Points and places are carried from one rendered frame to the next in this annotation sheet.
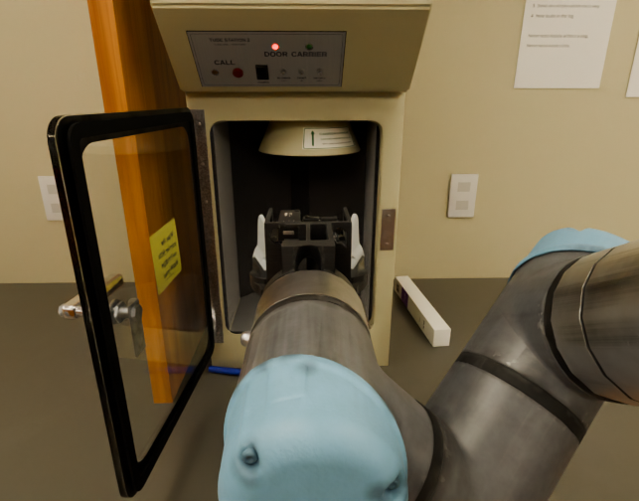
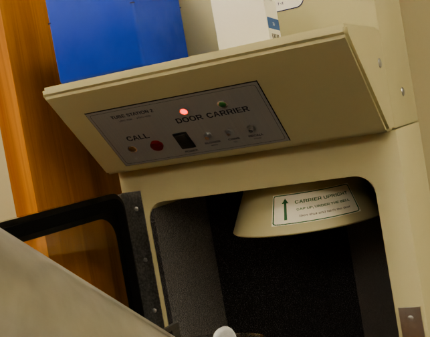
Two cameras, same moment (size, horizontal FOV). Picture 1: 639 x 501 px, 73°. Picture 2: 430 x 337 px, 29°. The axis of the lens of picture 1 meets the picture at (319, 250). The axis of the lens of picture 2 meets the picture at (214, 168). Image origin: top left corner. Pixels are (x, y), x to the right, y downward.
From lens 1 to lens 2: 0.37 m
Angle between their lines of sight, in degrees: 32
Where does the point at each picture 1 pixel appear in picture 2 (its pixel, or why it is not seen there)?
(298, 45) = (209, 105)
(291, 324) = not seen: outside the picture
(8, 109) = (3, 198)
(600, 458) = not seen: outside the picture
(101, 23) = (8, 121)
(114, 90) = (23, 190)
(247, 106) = (190, 180)
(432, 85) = not seen: outside the picture
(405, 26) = (328, 60)
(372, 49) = (301, 92)
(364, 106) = (340, 158)
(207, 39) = (108, 118)
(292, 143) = (259, 219)
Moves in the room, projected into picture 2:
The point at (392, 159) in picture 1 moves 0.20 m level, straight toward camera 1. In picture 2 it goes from (397, 229) to (293, 281)
